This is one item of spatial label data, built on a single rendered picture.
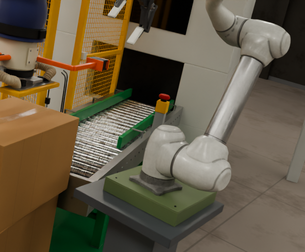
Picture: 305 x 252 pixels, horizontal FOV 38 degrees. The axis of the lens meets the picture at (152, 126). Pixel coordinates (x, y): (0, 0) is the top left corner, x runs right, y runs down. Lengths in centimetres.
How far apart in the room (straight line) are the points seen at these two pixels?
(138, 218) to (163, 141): 33
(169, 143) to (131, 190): 26
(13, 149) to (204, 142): 76
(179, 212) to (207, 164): 22
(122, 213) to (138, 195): 11
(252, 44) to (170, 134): 50
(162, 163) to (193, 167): 15
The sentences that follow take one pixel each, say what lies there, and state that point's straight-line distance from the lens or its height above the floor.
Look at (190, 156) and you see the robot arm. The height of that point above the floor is 102.
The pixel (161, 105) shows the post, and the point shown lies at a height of 98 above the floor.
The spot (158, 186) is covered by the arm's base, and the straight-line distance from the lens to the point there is 193.
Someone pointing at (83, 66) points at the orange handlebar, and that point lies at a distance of 202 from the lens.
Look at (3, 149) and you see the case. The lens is 180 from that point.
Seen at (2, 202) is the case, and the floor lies 69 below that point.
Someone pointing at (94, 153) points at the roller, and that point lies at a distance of 299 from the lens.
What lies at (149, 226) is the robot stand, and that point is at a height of 75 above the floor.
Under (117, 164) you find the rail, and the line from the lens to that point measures 274.
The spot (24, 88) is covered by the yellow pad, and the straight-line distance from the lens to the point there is 192.
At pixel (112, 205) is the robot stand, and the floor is 75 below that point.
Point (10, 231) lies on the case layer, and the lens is 208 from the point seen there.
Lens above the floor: 161
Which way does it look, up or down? 16 degrees down
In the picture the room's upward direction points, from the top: 13 degrees clockwise
